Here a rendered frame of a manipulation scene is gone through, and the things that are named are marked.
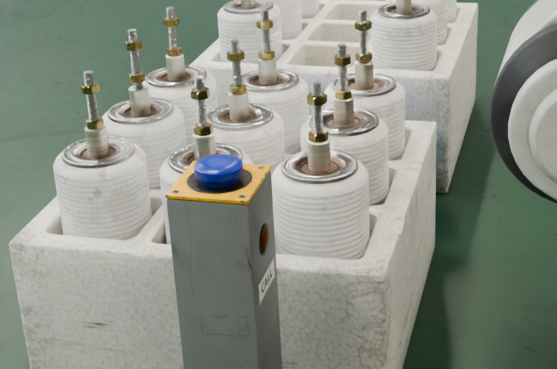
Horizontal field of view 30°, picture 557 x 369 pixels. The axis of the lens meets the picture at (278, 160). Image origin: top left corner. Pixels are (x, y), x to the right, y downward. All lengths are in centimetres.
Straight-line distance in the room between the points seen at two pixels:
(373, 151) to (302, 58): 55
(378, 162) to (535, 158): 40
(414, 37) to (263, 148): 44
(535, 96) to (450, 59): 82
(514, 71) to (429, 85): 73
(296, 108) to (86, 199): 30
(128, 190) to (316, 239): 20
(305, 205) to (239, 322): 16
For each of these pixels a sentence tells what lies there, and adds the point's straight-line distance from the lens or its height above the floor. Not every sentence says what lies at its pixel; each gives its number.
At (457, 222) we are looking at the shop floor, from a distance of 146.
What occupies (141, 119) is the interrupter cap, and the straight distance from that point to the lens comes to 117.
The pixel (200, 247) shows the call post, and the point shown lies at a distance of 85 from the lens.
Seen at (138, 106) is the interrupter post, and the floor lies 26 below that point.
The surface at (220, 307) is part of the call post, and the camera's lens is 87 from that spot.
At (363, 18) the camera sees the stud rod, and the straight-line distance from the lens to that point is 121.
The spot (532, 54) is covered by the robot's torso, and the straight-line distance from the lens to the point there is 75.
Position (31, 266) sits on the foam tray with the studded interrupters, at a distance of 110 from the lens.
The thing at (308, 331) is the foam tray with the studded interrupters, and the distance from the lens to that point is 102.
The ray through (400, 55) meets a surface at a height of 20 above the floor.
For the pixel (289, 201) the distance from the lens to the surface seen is 100.
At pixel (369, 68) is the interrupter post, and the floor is 28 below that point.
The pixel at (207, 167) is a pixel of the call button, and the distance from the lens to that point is 84.
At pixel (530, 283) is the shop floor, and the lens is 133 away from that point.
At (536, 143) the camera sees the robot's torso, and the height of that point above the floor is 39.
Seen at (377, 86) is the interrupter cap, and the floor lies 25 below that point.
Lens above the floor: 67
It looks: 24 degrees down
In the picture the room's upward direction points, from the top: 3 degrees counter-clockwise
